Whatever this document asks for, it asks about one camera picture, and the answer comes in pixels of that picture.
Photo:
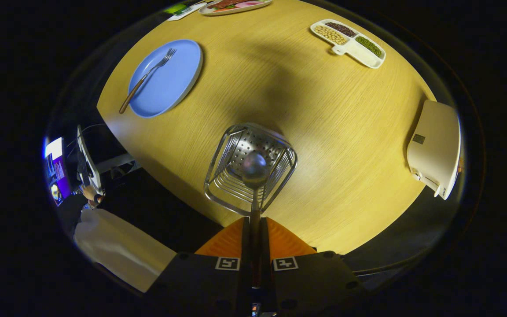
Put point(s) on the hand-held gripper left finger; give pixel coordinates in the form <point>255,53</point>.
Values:
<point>200,281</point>

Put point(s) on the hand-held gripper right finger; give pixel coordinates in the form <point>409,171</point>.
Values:
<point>310,281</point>

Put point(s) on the white cloth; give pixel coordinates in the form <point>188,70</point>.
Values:
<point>121,246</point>

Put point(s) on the grey metal bar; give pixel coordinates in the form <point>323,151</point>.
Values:
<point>117,163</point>

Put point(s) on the lit computer screen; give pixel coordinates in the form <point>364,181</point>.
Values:
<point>58,174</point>

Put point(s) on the cream toaster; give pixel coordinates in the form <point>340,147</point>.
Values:
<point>436,145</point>

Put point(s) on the blue plate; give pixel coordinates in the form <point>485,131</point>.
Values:
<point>170,88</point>

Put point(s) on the white divided dish of beans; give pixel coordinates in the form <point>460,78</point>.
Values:
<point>346,42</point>

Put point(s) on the white square coaster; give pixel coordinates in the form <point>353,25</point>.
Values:
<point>191,12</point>

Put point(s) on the green drink bottle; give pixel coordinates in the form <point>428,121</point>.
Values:
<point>175,8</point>

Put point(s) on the plate of steak and vegetables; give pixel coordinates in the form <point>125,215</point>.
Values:
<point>233,5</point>

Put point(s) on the white monitor frame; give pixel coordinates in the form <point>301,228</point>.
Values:
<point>87,160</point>

